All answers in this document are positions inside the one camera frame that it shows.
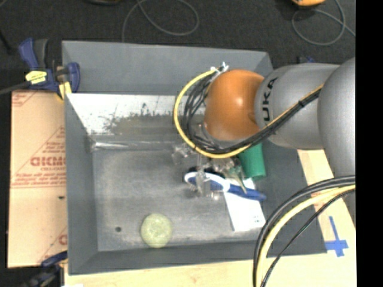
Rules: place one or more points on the pale green ball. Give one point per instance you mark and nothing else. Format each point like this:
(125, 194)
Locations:
(156, 230)

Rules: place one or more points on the brown cardboard board, red print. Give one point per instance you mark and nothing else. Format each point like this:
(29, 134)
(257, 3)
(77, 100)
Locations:
(36, 166)

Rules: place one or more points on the grey metal bin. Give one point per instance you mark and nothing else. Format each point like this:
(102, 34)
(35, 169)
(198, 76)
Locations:
(134, 190)

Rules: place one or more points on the green plastic cup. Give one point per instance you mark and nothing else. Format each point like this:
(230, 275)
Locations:
(253, 162)

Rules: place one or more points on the white flat box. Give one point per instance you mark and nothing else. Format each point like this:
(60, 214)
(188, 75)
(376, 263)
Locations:
(245, 214)

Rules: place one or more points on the blue and white brush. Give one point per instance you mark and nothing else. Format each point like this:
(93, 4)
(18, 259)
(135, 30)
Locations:
(218, 184)

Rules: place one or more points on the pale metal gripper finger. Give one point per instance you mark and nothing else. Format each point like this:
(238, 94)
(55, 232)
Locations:
(181, 153)
(204, 181)

